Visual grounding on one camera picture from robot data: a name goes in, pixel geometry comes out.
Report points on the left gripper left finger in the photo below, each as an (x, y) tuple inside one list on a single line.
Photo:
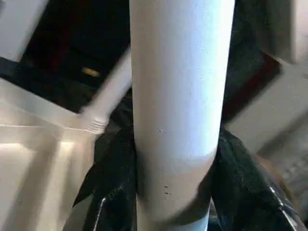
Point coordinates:
[(113, 173)]

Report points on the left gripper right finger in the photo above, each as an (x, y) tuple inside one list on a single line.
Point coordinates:
[(240, 192)]

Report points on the white plastic table top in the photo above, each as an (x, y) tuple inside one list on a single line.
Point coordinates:
[(36, 156)]

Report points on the white plastic table leg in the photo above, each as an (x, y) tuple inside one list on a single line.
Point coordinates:
[(180, 96), (113, 91)]

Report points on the small yellow label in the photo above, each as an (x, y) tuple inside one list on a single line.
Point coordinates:
[(91, 72)]

